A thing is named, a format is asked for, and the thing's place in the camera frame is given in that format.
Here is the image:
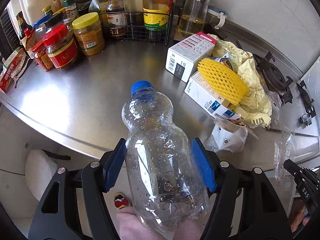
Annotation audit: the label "white printed snack bag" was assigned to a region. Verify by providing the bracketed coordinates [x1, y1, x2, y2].
[204, 118, 258, 153]

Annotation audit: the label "clear plastic bottle blue cap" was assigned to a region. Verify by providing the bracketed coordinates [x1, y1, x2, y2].
[121, 81, 209, 231]

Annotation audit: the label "pale yellow plastic bag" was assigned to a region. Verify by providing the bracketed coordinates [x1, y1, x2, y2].
[210, 34, 272, 128]

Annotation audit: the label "yellow foam fruit net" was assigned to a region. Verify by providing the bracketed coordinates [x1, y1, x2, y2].
[197, 58, 249, 105]

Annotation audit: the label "right hand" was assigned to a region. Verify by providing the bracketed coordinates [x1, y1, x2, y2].
[289, 197, 310, 232]

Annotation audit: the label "red white slipper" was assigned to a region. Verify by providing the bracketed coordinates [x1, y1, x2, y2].
[114, 192, 131, 210]

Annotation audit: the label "clear plastic wrapper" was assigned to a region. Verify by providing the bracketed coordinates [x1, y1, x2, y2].
[273, 126, 296, 185]

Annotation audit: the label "white stool cushion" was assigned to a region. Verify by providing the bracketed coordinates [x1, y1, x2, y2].
[25, 150, 57, 201]

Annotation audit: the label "white box blue label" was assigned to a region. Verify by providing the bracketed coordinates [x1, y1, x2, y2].
[184, 71, 241, 120]

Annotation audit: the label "white box pink top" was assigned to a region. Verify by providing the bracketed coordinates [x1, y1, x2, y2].
[165, 32, 216, 83]

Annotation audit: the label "black gas stove burner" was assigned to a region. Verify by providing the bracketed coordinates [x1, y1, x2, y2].
[253, 51, 293, 104]

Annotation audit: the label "large red lid jar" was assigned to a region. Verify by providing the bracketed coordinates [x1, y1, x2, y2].
[42, 24, 79, 70]

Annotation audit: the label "small red lid jar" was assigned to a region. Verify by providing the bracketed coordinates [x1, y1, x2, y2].
[32, 41, 54, 72]

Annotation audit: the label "yellow lid sauce jar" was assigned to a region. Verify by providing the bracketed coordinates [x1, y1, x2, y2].
[72, 12, 105, 56]

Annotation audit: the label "red white seasoning packet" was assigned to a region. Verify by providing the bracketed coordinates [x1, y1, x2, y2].
[1, 48, 32, 93]

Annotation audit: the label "small jar blue white lid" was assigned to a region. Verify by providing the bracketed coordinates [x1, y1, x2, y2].
[205, 5, 228, 30]

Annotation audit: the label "brown glass sauce bottle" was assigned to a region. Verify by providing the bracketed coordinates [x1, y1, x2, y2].
[106, 0, 127, 37]

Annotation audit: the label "green lid spice jar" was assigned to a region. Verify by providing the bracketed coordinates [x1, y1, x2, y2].
[63, 0, 78, 19]

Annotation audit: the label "glass oil dispenser black lid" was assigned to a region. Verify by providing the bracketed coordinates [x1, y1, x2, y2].
[177, 0, 210, 37]

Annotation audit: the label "yellow label oil bottle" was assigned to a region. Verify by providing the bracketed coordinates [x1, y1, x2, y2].
[143, 0, 173, 31]

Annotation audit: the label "black wire condiment rack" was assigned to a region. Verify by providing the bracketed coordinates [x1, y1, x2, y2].
[102, 9, 173, 44]

